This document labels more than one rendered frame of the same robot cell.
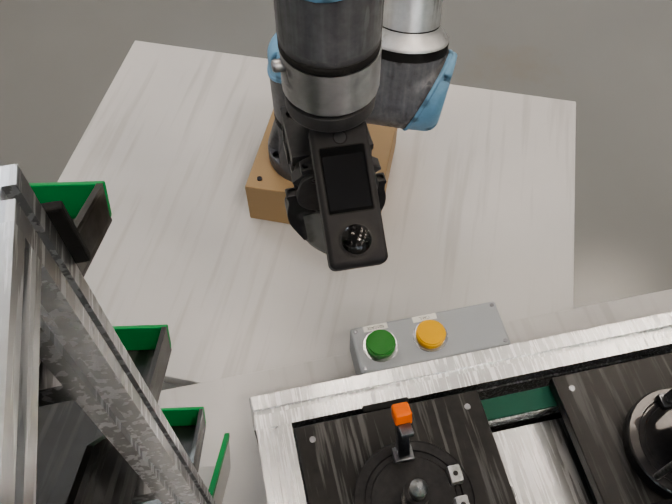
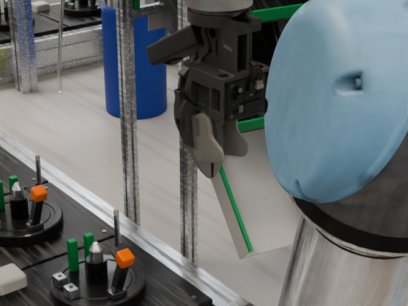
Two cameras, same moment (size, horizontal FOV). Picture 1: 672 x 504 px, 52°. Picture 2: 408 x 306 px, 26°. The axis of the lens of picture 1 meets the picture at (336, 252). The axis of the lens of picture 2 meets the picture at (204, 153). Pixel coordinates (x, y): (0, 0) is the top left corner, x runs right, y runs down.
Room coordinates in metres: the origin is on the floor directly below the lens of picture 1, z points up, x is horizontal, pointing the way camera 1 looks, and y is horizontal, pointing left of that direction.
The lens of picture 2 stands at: (1.26, -0.42, 1.69)
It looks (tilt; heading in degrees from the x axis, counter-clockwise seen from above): 24 degrees down; 155
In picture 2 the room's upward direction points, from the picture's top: straight up
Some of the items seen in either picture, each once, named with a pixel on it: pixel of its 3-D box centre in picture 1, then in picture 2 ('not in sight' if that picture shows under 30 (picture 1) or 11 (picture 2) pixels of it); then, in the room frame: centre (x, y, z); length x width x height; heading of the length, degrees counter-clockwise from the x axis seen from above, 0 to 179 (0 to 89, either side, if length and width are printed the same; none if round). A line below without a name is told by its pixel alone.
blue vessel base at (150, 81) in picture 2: not in sight; (135, 57); (-0.71, 0.33, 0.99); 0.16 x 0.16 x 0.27
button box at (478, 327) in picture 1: (427, 345); not in sight; (0.42, -0.13, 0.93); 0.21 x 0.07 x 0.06; 102
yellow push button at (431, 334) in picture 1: (430, 335); not in sight; (0.42, -0.13, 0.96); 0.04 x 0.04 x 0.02
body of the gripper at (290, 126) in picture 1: (328, 134); (223, 62); (0.41, 0.01, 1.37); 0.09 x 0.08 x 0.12; 12
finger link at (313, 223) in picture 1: (314, 215); (230, 143); (0.40, 0.02, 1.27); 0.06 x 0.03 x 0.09; 12
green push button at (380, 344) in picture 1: (380, 345); not in sight; (0.41, -0.06, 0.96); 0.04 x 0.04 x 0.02
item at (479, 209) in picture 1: (309, 210); not in sight; (0.72, 0.05, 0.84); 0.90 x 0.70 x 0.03; 79
